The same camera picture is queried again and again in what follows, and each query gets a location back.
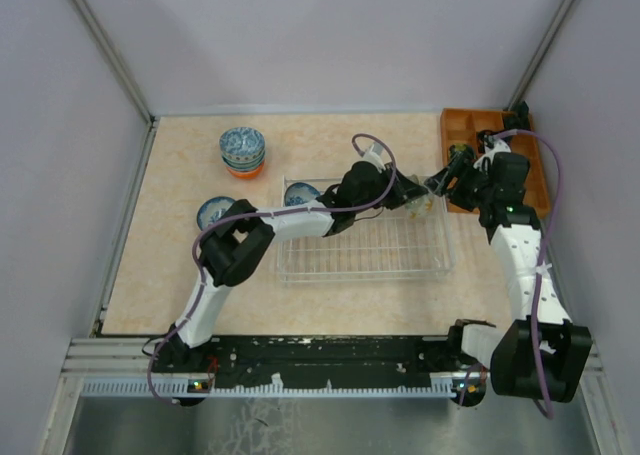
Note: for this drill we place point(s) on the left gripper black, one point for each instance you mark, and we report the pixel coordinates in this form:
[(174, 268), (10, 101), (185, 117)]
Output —
[(402, 191)]

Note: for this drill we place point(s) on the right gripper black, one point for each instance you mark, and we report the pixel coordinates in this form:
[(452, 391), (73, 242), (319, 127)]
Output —
[(460, 167)]

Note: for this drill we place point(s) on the yellow floral bowl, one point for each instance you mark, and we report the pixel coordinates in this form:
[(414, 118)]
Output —
[(421, 207)]

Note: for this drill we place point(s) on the white wire dish rack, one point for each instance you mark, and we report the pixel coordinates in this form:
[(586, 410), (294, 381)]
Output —
[(381, 245)]

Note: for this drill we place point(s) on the blue white patterned bowl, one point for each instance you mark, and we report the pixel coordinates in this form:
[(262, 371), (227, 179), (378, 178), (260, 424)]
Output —
[(300, 193)]

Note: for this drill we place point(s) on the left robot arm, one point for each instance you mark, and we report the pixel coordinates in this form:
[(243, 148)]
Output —
[(228, 252)]

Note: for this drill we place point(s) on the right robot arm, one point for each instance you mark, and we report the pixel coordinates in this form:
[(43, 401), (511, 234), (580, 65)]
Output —
[(543, 353)]

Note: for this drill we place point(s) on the black yellow object in tray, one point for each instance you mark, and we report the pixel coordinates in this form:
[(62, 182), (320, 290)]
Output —
[(463, 150)]

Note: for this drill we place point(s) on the black object tray centre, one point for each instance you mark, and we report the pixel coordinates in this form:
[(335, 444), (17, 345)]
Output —
[(488, 137)]

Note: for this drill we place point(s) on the black object tray corner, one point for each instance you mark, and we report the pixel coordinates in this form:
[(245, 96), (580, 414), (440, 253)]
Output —
[(518, 118)]

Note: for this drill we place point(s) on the orange bottom stacked bowl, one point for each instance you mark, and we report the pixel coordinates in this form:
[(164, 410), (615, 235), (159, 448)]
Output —
[(246, 175)]

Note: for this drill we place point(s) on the top blue stacked bowl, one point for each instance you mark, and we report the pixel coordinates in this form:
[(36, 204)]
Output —
[(242, 144)]

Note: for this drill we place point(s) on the blue white bowl on table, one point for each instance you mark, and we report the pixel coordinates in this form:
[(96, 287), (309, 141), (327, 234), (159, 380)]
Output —
[(212, 210)]

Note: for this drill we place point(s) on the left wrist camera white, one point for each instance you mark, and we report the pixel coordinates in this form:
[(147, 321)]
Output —
[(373, 155)]

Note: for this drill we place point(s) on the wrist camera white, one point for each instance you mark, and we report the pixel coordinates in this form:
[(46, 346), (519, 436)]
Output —
[(485, 161), (373, 155)]

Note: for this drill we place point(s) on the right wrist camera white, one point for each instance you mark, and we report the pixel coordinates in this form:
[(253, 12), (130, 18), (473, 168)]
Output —
[(485, 161)]

